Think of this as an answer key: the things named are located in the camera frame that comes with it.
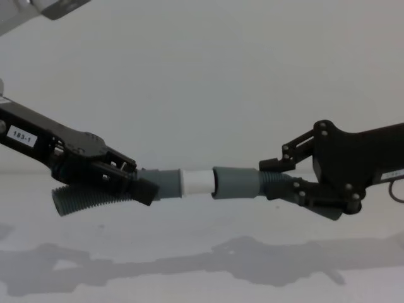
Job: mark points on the white plastic pipe connector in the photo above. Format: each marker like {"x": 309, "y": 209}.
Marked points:
{"x": 197, "y": 181}

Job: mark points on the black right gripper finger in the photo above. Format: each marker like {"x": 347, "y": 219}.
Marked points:
{"x": 296, "y": 148}
{"x": 312, "y": 197}

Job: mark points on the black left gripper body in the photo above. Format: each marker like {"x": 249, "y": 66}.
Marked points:
{"x": 72, "y": 145}

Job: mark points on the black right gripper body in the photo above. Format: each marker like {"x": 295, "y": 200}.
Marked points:
{"x": 344, "y": 158}

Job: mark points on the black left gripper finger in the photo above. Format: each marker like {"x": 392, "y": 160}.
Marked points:
{"x": 143, "y": 191}
{"x": 121, "y": 164}

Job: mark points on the white table cloth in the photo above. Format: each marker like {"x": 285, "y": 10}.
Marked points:
{"x": 202, "y": 252}

